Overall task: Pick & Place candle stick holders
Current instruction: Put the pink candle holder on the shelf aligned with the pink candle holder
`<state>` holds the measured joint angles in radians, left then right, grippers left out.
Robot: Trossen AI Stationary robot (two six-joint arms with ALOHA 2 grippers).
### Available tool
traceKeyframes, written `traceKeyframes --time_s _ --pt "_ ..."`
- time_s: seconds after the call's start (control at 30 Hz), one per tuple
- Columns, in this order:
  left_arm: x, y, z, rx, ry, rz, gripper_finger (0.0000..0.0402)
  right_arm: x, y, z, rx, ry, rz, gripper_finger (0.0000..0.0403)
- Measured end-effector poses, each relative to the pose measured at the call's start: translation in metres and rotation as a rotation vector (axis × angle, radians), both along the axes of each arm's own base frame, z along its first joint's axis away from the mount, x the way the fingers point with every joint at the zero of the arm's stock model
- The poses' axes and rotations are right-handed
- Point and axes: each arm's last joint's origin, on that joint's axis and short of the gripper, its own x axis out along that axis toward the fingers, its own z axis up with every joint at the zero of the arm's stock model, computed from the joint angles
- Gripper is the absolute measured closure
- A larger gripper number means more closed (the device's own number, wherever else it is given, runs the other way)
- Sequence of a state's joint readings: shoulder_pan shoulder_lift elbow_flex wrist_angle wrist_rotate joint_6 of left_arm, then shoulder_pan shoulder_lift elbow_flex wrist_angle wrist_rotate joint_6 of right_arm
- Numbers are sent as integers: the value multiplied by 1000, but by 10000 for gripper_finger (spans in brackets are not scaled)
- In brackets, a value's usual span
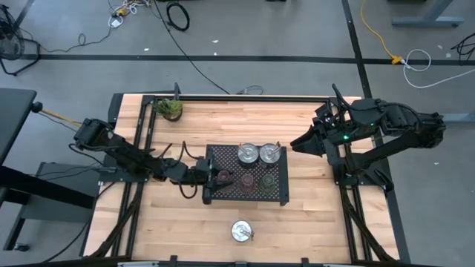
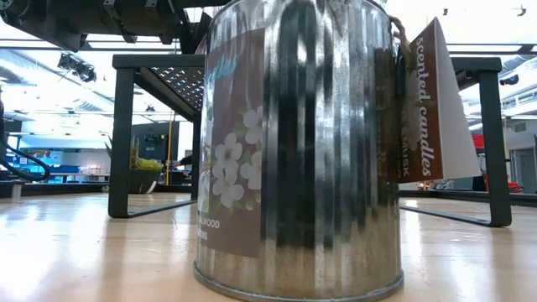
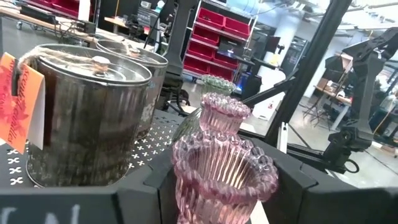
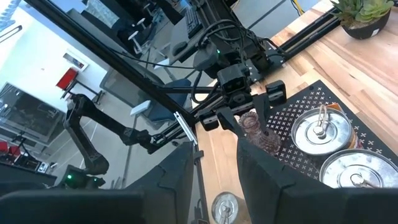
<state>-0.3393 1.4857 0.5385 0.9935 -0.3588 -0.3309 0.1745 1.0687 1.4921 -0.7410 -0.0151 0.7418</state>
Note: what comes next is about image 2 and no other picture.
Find green plant in dark pot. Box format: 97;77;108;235
103;133;165;195

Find black aluminium table frame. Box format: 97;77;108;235
0;180;537;207

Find black board panel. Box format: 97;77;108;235
132;121;180;185

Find silver tin scented candle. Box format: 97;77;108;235
192;0;482;302

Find thick black cable loop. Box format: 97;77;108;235
0;100;51;184

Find black overhead frame bar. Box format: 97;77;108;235
0;39;537;55

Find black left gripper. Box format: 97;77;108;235
86;0;213;55

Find black perforated metal riser shelf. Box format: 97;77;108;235
107;53;513;228

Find red crate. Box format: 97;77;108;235
484;174;524;195

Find black ceiling light fixture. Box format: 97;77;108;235
57;52;98;84

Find blue storage bins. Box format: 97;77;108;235
6;146;81;185

